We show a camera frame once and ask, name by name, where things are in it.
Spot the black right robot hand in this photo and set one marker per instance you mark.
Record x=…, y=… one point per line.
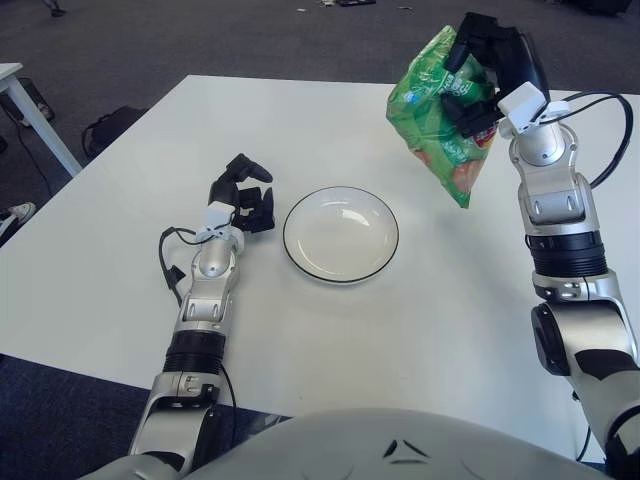
x=515, y=55

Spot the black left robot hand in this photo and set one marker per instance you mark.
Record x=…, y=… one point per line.
x=222, y=190

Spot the green potato chips bag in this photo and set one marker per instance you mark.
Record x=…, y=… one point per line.
x=425, y=110

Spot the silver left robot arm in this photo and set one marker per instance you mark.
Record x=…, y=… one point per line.
x=215, y=265

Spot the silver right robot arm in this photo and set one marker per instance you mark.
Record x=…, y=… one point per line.
x=545, y=145

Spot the white plate black rim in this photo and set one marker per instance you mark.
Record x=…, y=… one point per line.
x=340, y=235

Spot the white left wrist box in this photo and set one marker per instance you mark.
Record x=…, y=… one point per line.
x=217, y=214

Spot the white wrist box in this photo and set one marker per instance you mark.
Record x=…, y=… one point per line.
x=522, y=102
x=217, y=214

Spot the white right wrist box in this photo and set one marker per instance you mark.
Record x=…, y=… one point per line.
x=522, y=102

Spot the big black box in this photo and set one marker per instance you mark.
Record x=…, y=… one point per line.
x=600, y=6

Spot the black backpack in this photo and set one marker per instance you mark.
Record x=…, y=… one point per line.
x=112, y=127

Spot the scattered electronics clutter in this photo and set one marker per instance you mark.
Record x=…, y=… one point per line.
x=355, y=2

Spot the white side table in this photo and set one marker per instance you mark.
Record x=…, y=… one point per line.
x=40, y=122

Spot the small dark floor item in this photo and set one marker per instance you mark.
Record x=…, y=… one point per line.
x=40, y=100

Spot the white sneaker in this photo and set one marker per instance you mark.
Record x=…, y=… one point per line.
x=20, y=211

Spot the grey robot torso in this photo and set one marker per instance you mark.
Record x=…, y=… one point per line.
x=350, y=445

